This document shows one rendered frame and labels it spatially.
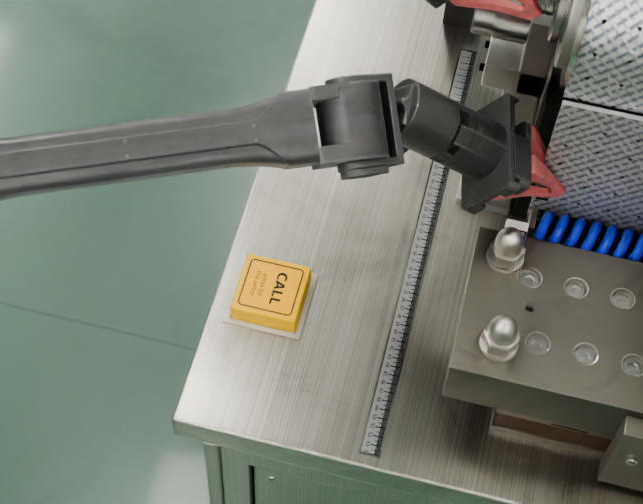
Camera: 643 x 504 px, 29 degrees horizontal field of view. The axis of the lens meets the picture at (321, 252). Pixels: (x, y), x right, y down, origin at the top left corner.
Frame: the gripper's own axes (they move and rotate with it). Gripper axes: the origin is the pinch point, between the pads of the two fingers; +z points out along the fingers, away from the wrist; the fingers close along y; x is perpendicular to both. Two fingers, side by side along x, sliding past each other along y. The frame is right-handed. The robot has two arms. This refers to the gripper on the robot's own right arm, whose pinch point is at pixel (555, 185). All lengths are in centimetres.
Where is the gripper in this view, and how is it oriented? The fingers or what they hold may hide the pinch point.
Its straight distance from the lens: 122.9
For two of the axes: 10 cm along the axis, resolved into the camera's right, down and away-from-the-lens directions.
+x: 5.9, -3.5, -7.3
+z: 8.0, 3.3, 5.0
